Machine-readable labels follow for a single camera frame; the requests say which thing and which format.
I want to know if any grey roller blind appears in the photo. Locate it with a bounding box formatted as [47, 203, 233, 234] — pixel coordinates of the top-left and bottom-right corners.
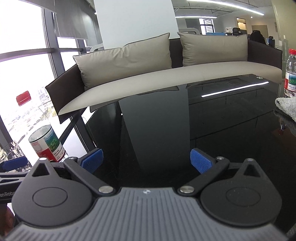
[25, 0, 88, 39]

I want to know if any grey cloth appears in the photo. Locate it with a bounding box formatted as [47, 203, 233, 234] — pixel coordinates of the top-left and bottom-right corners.
[275, 97, 296, 118]

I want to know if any clear water bottle red label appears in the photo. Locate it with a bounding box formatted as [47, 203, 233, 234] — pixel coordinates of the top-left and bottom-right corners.
[19, 91, 66, 162]

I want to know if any left hand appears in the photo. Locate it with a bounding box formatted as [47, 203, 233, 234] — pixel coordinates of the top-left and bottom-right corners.
[0, 204, 15, 232]

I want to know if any clear glass mug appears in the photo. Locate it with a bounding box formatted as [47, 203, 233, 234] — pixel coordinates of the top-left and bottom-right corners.
[1, 142, 32, 172]

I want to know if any beige cushion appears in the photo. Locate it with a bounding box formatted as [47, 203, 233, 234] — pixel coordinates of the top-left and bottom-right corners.
[178, 32, 248, 66]
[73, 33, 172, 90]

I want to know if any right beige cushion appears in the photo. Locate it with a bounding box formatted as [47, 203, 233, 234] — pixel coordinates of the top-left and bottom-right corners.
[178, 32, 248, 66]

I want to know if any left beige cushion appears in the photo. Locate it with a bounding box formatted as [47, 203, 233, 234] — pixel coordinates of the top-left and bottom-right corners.
[73, 33, 172, 90]

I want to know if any red bottle cap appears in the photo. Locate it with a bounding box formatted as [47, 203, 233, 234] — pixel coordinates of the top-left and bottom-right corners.
[16, 91, 32, 106]

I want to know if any dark brown sofa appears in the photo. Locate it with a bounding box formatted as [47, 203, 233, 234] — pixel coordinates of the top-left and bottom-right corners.
[46, 39, 282, 123]

